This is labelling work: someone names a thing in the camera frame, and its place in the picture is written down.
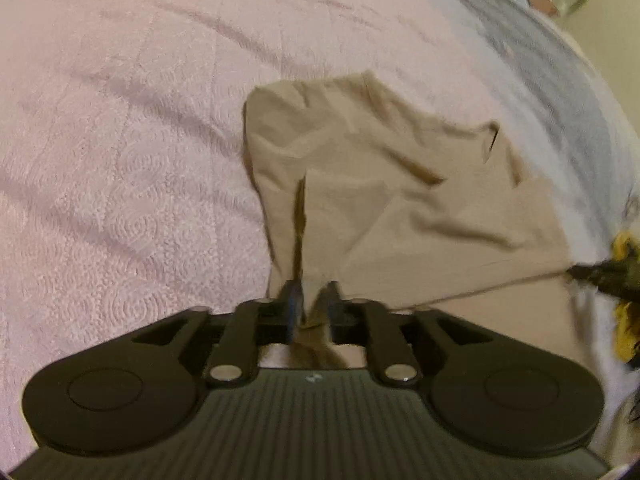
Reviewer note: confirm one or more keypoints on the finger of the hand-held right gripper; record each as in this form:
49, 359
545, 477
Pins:
605, 275

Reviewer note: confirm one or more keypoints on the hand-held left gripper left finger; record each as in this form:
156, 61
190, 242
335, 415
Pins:
294, 310

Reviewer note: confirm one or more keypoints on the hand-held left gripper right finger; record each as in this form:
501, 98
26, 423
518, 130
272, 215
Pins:
331, 312

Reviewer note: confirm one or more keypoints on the tan garment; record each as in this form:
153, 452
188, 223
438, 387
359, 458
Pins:
375, 185

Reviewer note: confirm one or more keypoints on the navy yellow fleece garment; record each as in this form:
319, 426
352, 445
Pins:
627, 330

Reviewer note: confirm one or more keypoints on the pink grey striped bedspread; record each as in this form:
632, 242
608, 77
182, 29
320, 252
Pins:
125, 135

